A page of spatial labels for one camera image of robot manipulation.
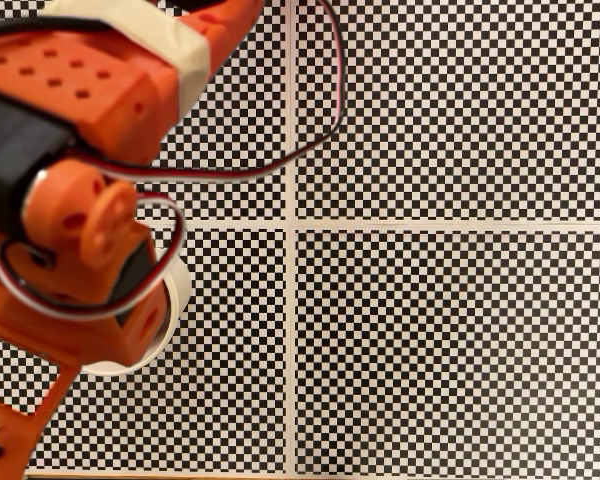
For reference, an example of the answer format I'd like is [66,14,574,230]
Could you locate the orange camera mount with board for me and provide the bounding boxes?
[0,349,84,480]

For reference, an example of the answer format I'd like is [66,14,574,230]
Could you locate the cream masking tape band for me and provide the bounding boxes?
[39,0,212,126]

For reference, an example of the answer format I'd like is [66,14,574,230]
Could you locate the cream paper cup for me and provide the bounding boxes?
[82,252,192,377]

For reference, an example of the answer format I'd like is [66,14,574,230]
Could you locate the long red white black cable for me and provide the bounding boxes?
[92,0,349,184]

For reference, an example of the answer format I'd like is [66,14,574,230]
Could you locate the black camera cable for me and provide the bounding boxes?
[0,13,116,41]

